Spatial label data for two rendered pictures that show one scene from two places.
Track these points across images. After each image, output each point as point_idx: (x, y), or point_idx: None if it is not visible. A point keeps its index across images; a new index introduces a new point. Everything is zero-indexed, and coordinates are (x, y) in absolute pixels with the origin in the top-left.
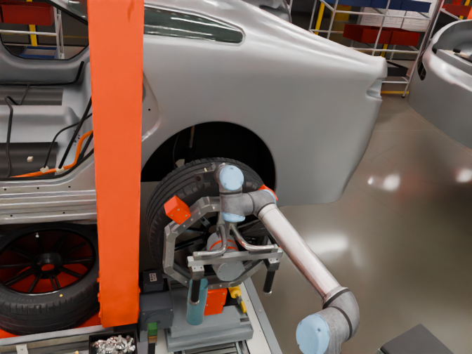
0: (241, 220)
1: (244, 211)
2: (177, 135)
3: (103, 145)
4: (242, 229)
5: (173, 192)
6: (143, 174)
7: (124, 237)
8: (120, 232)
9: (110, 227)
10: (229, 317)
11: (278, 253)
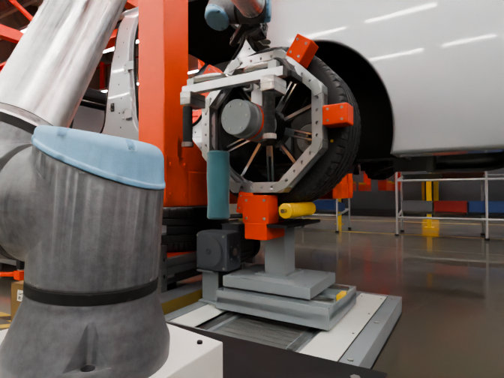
0: (214, 8)
1: (222, 2)
2: (302, 105)
3: None
4: None
5: None
6: (277, 154)
7: (154, 83)
8: (151, 77)
9: (145, 73)
10: (299, 283)
11: (277, 69)
